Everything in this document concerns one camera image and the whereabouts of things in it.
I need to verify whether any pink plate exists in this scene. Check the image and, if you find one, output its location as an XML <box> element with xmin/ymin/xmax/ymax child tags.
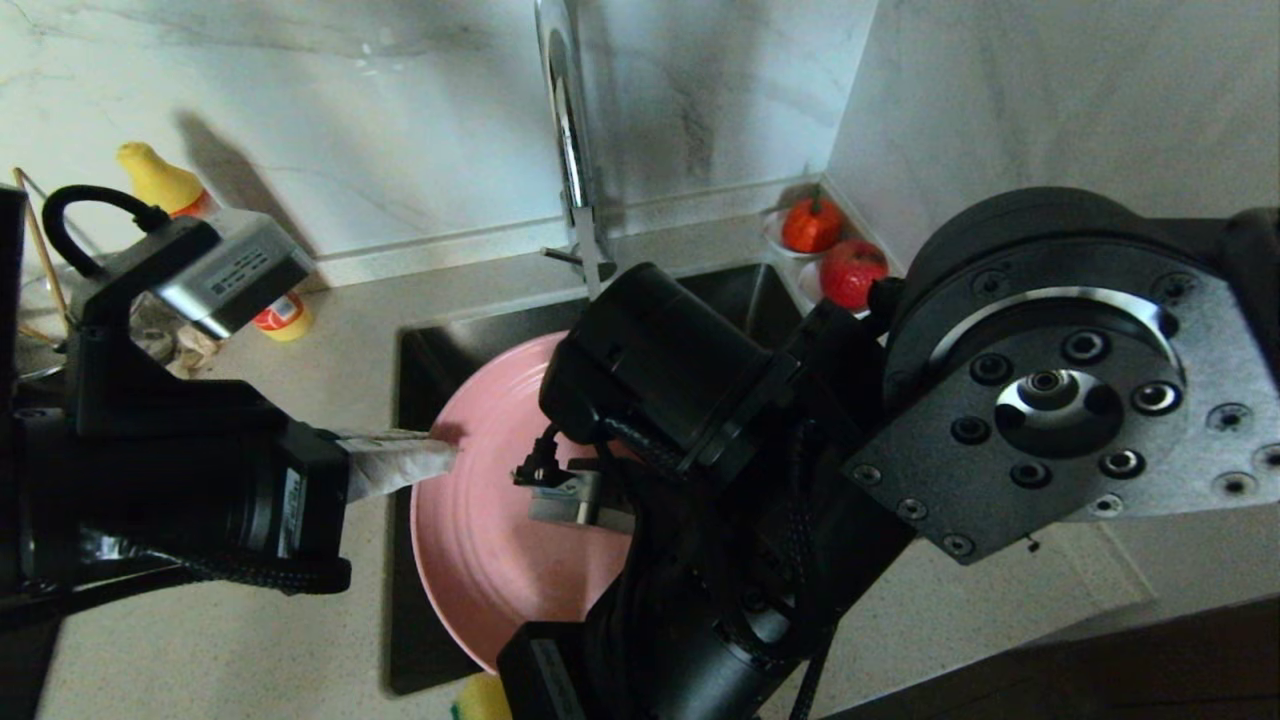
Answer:
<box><xmin>410</xmin><ymin>330</ymin><xmax>653</xmax><ymax>674</ymax></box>

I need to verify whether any yellow sponge green backing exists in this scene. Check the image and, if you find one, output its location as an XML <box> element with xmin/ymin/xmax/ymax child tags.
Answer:
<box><xmin>450</xmin><ymin>672</ymin><xmax>517</xmax><ymax>720</ymax></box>

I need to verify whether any red apple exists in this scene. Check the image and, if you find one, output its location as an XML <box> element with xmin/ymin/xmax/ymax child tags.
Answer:
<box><xmin>820</xmin><ymin>240</ymin><xmax>890</xmax><ymax>312</ymax></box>

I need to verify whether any running water stream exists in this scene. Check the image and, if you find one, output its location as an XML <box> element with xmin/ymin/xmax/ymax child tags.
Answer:
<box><xmin>576</xmin><ymin>205</ymin><xmax>607</xmax><ymax>301</ymax></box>

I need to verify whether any stainless steel sink basin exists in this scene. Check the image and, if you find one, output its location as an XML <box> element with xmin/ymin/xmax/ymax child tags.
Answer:
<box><xmin>388</xmin><ymin>262</ymin><xmax>831</xmax><ymax>696</ymax></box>

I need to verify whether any small white dish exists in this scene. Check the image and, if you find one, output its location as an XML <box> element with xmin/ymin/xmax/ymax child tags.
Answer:
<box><xmin>764</xmin><ymin>208</ymin><xmax>843</xmax><ymax>261</ymax></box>
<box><xmin>797</xmin><ymin>262</ymin><xmax>836</xmax><ymax>316</ymax></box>

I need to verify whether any chrome kitchen faucet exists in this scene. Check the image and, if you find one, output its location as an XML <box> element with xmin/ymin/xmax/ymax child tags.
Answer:
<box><xmin>533</xmin><ymin>0</ymin><xmax>618</xmax><ymax>301</ymax></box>

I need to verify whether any golden utensil handle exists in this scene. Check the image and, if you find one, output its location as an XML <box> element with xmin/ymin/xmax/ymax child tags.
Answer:
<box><xmin>12</xmin><ymin>168</ymin><xmax>73</xmax><ymax>323</ymax></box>

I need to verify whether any crumpled beige tissue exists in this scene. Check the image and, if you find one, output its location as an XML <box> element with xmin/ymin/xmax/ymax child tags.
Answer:
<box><xmin>168</xmin><ymin>322</ymin><xmax>223</xmax><ymax>381</ymax></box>

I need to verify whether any black stove cooktop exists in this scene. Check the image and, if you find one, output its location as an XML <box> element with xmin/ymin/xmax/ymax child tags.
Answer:
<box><xmin>0</xmin><ymin>610</ymin><xmax>63</xmax><ymax>720</ymax></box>

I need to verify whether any clear glass jug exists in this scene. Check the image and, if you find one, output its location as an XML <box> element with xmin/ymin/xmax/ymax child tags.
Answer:
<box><xmin>15</xmin><ymin>268</ymin><xmax>193</xmax><ymax>383</ymax></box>

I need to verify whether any orange detergent bottle yellow cap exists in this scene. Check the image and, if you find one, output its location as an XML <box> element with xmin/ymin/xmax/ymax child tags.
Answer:
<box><xmin>116</xmin><ymin>141</ymin><xmax>314</xmax><ymax>344</ymax></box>

